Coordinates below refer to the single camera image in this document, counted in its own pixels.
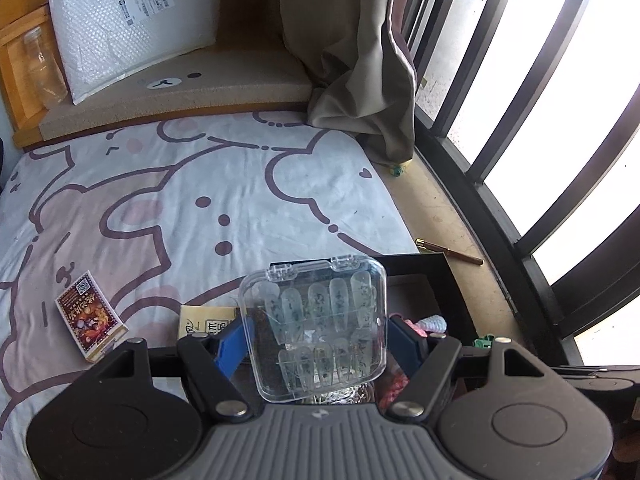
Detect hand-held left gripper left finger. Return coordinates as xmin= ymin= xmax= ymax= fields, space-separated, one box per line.
xmin=75 ymin=316 xmax=255 ymax=422

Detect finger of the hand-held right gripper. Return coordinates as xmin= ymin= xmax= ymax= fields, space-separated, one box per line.
xmin=550 ymin=364 xmax=640 ymax=380

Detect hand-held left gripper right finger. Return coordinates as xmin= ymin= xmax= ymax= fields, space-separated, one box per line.
xmin=387 ymin=316 xmax=551 ymax=421

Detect pink white crochet doll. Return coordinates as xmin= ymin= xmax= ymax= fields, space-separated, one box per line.
xmin=377 ymin=312 xmax=448 ymax=408

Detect beige tissue packet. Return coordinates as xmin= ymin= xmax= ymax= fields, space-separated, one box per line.
xmin=177 ymin=304 xmax=240 ymax=346

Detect black storage box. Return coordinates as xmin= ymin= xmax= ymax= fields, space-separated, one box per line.
xmin=372 ymin=252 xmax=478 ymax=406

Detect silver blister pack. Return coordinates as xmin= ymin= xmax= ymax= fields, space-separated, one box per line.
xmin=305 ymin=382 xmax=376 ymax=406

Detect clear plastic nail case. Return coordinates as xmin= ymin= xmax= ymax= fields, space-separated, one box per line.
xmin=239 ymin=255 xmax=388 ymax=403

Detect red playing card box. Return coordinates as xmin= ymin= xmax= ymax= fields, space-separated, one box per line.
xmin=54 ymin=270 xmax=130 ymax=363

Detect person's right hand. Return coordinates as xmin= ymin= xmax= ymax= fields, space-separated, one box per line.
xmin=611 ymin=427 xmax=640 ymax=463

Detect brown gold pen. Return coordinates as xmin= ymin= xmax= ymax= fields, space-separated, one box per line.
xmin=415 ymin=239 xmax=485 ymax=265

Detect black window bars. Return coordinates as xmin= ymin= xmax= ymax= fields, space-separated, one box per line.
xmin=400 ymin=0 xmax=640 ymax=376

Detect bear print bedsheet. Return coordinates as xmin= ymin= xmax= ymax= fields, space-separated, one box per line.
xmin=0 ymin=110 xmax=421 ymax=461

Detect brown cushion mat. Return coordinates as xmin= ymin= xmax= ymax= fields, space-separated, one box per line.
xmin=39 ymin=45 xmax=313 ymax=143

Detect beige curtain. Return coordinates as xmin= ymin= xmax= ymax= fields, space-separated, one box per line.
xmin=280 ymin=0 xmax=418 ymax=161

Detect clear plastic bottle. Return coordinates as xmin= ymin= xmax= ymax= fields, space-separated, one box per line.
xmin=22 ymin=27 xmax=68 ymax=110

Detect white bubble mailer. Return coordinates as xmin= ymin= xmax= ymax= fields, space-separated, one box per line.
xmin=45 ymin=0 xmax=218 ymax=106

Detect wooden headboard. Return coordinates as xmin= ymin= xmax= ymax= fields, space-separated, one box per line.
xmin=0 ymin=5 xmax=51 ymax=148

